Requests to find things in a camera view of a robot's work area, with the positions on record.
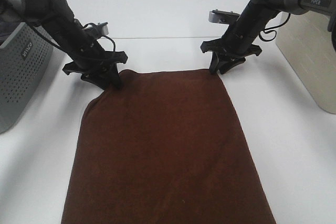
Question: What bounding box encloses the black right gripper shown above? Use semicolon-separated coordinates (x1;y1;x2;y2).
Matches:
200;39;262;74

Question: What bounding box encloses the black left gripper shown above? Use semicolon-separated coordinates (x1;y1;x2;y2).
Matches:
62;51;128;90

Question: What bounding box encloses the brown towel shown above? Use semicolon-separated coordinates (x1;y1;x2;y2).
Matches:
61;69;275;223

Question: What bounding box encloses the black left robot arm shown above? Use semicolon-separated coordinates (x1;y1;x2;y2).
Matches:
1;0;128;90

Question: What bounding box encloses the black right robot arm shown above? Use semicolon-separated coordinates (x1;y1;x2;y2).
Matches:
201;0;335;74

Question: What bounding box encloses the grey perforated plastic basket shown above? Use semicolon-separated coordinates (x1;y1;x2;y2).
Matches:
1;9;53;133

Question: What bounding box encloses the beige plastic storage bin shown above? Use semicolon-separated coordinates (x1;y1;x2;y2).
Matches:
276;11;335;114

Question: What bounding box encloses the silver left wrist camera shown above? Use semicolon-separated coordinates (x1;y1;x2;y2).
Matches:
83;22;109;39

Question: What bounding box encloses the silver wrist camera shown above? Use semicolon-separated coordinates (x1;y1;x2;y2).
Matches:
208;9;240;25
83;22;109;39

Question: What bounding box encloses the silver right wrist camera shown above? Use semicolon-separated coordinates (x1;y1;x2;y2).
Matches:
208;9;240;25

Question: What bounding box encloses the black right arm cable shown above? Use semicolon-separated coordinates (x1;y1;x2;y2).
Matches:
258;0;322;42

